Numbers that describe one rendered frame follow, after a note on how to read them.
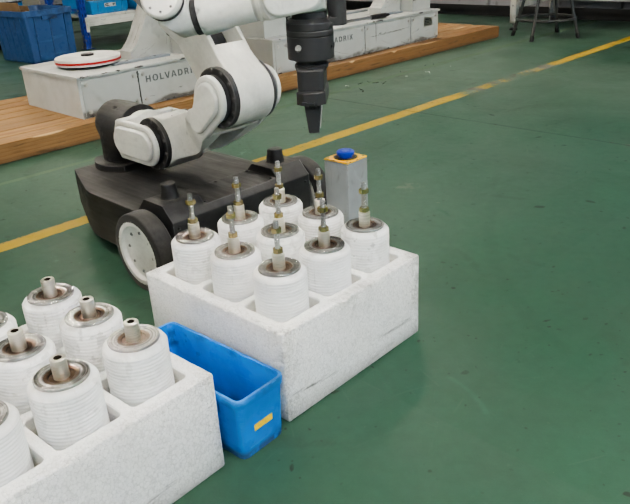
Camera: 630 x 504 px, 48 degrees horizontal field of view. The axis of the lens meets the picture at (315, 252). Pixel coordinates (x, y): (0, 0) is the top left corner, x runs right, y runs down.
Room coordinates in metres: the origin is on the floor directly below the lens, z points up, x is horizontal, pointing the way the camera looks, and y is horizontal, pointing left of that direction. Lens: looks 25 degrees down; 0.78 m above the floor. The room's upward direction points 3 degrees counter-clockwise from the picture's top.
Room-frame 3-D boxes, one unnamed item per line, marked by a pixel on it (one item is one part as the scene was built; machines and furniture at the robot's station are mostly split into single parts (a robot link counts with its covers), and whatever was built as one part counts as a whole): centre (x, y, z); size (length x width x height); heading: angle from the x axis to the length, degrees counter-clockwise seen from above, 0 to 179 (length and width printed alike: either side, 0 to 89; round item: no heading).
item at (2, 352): (0.89, 0.44, 0.25); 0.08 x 0.08 x 0.01
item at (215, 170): (1.93, 0.39, 0.19); 0.64 x 0.52 x 0.33; 44
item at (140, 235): (1.57, 0.41, 0.10); 0.20 x 0.05 x 0.20; 44
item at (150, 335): (0.90, 0.27, 0.25); 0.08 x 0.08 x 0.01
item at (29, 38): (5.62, 2.03, 0.19); 0.50 x 0.41 x 0.37; 49
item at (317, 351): (1.28, 0.07, 0.09); 0.39 x 0.39 x 0.18; 46
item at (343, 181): (1.54, -0.08, 0.16); 0.07 x 0.07 x 0.31; 46
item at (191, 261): (1.27, 0.23, 0.16); 0.10 x 0.10 x 0.18
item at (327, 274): (1.19, -0.02, 0.16); 0.10 x 0.10 x 0.18
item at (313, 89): (1.36, -0.01, 0.55); 0.13 x 0.10 x 0.12; 174
